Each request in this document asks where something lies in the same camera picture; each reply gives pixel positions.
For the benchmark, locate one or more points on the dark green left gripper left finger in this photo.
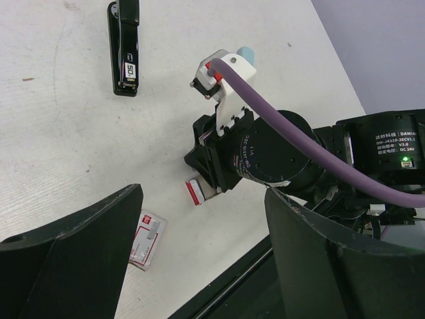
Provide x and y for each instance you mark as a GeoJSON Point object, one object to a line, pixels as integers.
{"type": "Point", "coordinates": [75, 266]}

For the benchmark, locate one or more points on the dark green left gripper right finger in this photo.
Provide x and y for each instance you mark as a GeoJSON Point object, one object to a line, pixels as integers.
{"type": "Point", "coordinates": [329, 271]}

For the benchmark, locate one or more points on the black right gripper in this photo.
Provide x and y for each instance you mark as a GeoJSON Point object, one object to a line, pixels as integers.
{"type": "Point", "coordinates": [212, 156]}

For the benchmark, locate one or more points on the red white staple box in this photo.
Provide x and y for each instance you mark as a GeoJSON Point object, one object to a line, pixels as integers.
{"type": "Point", "coordinates": [149, 232]}

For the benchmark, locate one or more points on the light blue white stapler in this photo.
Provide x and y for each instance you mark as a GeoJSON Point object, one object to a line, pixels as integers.
{"type": "Point", "coordinates": [247, 53]}

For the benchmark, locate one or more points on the black stapler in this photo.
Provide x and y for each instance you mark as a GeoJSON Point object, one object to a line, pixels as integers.
{"type": "Point", "coordinates": [123, 23]}

